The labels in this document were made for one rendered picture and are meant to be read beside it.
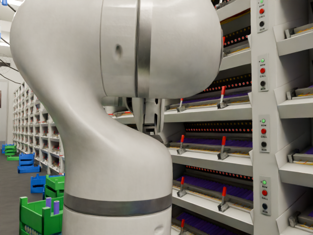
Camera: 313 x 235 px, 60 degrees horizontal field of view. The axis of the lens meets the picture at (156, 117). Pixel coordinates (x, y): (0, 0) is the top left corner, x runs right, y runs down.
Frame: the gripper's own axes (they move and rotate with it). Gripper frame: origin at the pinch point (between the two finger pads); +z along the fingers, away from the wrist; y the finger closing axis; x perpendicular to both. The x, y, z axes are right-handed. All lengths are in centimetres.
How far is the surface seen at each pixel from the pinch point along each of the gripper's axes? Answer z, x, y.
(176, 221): -71, -27, 76
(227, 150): -49, -40, 28
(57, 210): -42, 25, 45
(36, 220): -34, 30, 42
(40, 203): -49, 32, 46
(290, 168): -22, -47, 23
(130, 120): -121, -8, 37
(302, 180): -17, -48, 25
